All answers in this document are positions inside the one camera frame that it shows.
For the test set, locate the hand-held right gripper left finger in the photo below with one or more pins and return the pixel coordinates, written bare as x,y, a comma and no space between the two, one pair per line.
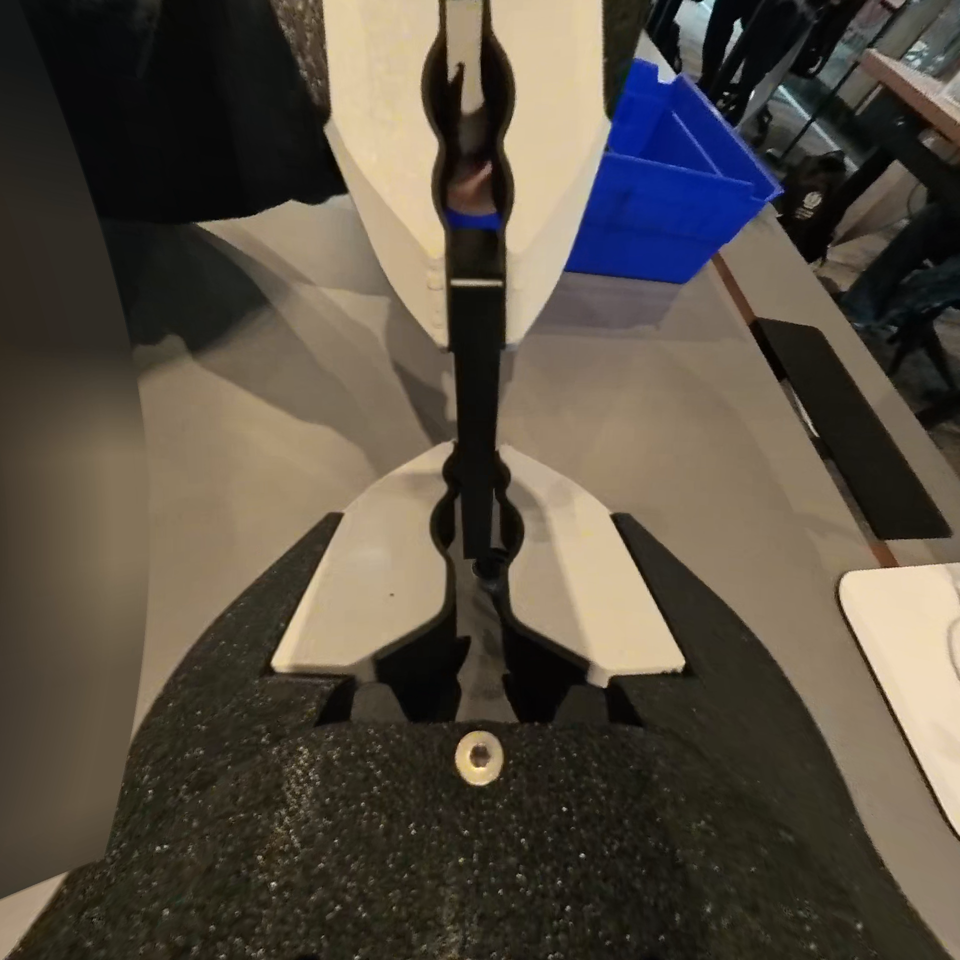
360,592

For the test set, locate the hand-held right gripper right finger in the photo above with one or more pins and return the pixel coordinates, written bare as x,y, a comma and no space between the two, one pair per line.
592,592

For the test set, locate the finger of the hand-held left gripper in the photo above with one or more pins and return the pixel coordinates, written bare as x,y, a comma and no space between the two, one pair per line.
559,150
382,150

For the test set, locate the blue plastic bin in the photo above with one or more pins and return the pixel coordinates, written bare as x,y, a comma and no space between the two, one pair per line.
652,225

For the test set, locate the person's black clothing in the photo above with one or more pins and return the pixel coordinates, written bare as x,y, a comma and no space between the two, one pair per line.
187,112

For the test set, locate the black backpack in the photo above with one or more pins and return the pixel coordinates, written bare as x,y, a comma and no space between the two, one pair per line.
817,206

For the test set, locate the black mat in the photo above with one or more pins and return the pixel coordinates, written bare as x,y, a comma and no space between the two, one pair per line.
847,427

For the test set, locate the white pad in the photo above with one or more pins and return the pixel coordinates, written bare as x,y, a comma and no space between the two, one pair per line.
900,675

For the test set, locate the wooden table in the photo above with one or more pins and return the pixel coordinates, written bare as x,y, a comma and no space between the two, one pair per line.
919,79

